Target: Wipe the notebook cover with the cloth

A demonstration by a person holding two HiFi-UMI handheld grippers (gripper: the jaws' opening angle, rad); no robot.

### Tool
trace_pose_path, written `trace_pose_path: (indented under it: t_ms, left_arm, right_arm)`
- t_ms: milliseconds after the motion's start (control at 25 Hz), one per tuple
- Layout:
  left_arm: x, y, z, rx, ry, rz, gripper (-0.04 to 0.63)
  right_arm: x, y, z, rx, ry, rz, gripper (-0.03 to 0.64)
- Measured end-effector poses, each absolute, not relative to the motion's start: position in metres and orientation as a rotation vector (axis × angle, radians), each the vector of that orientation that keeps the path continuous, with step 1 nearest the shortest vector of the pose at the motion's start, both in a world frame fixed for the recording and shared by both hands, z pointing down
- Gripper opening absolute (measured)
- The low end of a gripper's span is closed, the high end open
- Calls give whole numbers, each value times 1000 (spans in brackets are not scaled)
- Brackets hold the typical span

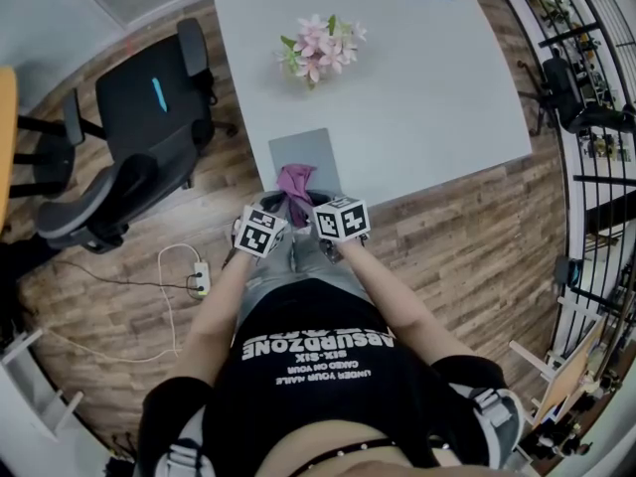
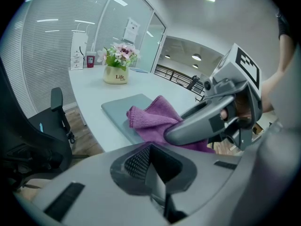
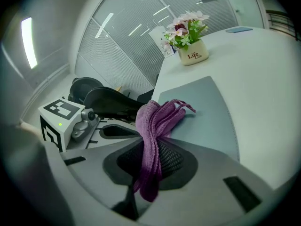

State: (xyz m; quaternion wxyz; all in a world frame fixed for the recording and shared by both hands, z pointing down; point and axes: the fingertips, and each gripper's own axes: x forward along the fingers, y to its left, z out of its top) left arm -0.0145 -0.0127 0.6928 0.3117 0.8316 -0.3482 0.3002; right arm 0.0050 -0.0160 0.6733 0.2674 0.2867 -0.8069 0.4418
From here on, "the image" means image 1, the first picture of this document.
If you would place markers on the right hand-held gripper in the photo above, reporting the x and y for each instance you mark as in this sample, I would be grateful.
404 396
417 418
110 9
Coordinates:
343 219

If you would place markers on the black and blue device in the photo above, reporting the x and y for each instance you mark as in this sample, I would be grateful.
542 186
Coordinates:
569 269

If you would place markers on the black chair with blue sticker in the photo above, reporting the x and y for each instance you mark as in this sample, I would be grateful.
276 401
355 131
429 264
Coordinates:
144 112

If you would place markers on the pink flowers in cream pot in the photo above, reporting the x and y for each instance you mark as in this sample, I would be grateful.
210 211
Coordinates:
320 50

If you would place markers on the black office chair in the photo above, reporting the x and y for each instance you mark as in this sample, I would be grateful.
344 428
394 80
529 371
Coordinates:
566 97

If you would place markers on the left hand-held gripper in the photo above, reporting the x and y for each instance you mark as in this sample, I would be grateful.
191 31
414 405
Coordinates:
258 234

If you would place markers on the person's black t-shirt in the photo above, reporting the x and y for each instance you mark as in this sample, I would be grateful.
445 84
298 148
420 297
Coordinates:
323 395

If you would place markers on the wooden board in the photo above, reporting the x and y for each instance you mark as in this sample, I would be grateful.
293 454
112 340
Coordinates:
571 380

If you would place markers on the black metal shelf rack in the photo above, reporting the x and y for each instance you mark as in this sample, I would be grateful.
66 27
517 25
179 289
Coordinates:
596 192

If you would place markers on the person's left forearm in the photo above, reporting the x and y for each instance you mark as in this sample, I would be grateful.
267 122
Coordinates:
213 326

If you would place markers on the purple cloth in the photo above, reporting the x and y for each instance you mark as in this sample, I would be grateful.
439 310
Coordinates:
295 187

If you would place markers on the grey notebook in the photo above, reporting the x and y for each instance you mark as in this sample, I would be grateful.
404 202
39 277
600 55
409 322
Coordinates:
303 149

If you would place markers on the person's right forearm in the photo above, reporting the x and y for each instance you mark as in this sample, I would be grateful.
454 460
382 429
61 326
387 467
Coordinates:
392 306

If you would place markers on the white power strip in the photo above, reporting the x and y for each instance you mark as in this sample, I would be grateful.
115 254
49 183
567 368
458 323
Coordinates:
200 278

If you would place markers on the orange round table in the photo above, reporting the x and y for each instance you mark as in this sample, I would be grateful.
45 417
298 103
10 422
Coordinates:
6 142

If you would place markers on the person's grey trousers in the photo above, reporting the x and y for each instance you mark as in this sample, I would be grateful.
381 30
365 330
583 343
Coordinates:
298 266

